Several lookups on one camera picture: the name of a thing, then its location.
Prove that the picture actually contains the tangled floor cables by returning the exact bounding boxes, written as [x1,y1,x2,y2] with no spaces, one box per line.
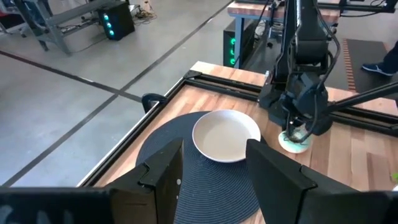
[133,0,158,22]

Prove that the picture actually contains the large green drizzled donut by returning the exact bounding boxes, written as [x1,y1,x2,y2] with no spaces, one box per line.
[277,126,313,154]

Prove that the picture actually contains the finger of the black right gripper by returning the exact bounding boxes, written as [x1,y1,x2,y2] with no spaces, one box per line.
[285,119,296,142]
[301,123,313,139]

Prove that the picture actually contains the black metal bar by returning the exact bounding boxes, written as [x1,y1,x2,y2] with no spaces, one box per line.
[317,0,398,15]

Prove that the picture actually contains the dark floor mat orange stripes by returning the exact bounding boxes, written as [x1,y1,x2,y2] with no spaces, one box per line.
[325,37,398,94]

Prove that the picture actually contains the black triangular corner bracket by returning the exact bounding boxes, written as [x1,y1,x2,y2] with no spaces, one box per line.
[183,69,203,80]

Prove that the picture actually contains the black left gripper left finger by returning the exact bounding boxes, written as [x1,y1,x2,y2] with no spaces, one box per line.
[106,138,185,224]

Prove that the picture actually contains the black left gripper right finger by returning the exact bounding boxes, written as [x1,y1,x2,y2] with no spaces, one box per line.
[245,138,361,224]

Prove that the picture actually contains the black lit computer tower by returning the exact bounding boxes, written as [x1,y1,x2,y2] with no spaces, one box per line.
[96,1,136,41]
[223,19,259,68]

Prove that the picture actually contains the beige round plate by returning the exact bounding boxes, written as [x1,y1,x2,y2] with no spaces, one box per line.
[192,109,262,164]

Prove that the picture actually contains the person's shoe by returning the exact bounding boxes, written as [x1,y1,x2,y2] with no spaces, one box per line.
[361,62,396,77]

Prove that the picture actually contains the grey metal bench frame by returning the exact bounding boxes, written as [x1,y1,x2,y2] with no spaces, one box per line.
[14,0,125,56]

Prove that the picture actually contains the round dark woven placemat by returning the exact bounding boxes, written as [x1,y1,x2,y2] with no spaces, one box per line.
[136,111,268,224]

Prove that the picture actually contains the person's leg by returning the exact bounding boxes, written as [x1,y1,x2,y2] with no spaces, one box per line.
[382,40,398,75]

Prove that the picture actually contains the black aluminium table frame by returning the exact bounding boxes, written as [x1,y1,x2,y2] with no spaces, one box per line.
[77,70,398,187]

